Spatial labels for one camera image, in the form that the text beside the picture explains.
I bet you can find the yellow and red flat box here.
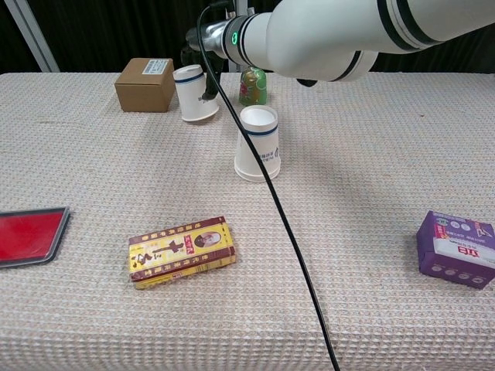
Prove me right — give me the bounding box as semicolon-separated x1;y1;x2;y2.
127;215;237;291

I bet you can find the purple and white box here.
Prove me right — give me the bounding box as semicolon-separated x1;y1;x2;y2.
416;209;495;291

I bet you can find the red metal-framed flat case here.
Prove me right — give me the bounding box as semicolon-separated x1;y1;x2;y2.
0;206;71;270

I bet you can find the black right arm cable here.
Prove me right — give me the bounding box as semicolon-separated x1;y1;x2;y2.
196;3;341;371

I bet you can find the green egg-shaped container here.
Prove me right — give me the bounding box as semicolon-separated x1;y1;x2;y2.
238;66;268;107

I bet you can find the white paper cup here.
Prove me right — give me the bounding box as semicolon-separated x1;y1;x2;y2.
234;105;282;183
172;64;220;124

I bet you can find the beige woven tablecloth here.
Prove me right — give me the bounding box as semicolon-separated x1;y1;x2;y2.
0;71;495;371

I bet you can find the black pleated curtain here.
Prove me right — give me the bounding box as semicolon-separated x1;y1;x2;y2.
0;0;42;73
19;0;237;73
367;36;495;75

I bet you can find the brown cardboard box with label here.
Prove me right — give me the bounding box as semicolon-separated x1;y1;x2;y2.
114;57;176;114

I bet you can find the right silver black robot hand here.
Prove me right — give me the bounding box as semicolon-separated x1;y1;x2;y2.
180;44;224;103

